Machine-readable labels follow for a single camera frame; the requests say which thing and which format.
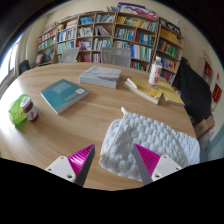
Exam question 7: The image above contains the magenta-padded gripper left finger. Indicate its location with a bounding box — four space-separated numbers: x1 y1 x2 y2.
44 143 96 187

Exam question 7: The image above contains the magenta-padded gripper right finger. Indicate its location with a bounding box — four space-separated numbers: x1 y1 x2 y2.
132 143 184 186

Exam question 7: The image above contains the light grey waffle towel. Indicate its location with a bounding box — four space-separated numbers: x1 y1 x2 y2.
98 106 201 183

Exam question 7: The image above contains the cardboard box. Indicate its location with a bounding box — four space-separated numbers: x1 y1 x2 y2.
194 114 216 140

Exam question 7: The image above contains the teal paperback book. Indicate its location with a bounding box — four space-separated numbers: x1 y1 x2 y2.
40 78 90 116

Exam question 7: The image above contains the thin yellow book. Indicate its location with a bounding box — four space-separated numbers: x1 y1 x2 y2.
157 80 186 107

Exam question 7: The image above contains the thick yellow book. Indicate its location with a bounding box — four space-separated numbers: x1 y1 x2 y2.
123 77 164 106

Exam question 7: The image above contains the green plastic bag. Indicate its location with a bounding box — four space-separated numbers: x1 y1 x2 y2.
7 93 32 127

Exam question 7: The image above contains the black cloth cover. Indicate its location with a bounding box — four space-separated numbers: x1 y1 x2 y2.
172 57 213 125

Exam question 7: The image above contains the white red-labelled drink bottle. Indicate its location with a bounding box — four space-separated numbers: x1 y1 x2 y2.
147 55 164 88

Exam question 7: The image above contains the thick grey book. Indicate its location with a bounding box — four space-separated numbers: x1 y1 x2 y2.
78 65 123 90

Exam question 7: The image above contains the red hanging decoration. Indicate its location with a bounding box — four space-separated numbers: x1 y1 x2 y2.
210 83 223 105

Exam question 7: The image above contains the grey chair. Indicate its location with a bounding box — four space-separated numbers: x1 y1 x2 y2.
59 47 81 64
100 46 133 69

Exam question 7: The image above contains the black chair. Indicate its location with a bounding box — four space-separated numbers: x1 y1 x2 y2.
18 59 32 76

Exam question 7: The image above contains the wooden bookshelf with books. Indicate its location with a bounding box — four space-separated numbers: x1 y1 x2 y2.
34 2 185 85

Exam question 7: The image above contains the small wall shelf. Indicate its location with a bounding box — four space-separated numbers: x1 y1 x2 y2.
195 56 214 86

